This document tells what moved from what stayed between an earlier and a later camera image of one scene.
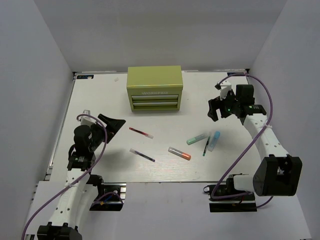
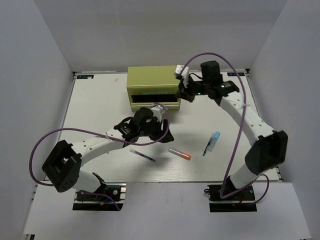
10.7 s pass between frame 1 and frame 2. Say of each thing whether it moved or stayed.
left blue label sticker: stayed
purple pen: stayed
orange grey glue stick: stayed
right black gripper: moved
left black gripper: moved
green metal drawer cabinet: stayed
